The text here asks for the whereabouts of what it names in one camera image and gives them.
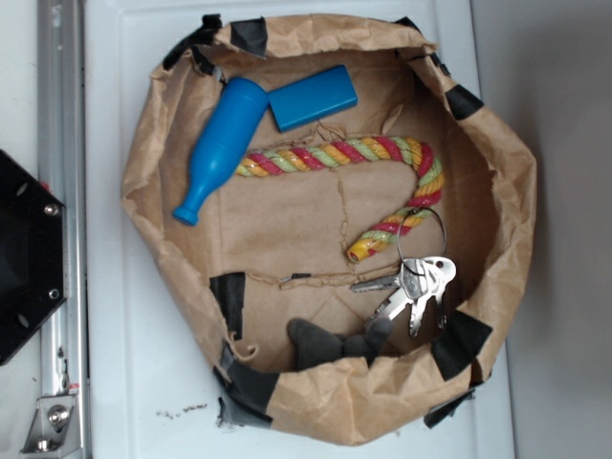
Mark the silver keys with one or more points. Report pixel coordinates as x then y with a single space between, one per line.
416 282

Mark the brown paper bag bin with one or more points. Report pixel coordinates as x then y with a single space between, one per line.
269 250

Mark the grey fabric glove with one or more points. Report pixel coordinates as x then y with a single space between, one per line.
316 346

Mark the blue rectangular block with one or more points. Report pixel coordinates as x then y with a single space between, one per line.
313 98

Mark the blue plastic bottle toy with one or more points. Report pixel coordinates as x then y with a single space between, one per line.
222 145

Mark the white tray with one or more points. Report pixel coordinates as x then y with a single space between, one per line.
152 393

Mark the multicolour twisted rope toy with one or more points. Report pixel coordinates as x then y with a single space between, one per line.
418 155

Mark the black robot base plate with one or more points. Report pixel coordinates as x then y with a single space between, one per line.
32 256

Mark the aluminium frame rail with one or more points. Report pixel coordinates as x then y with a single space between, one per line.
61 426

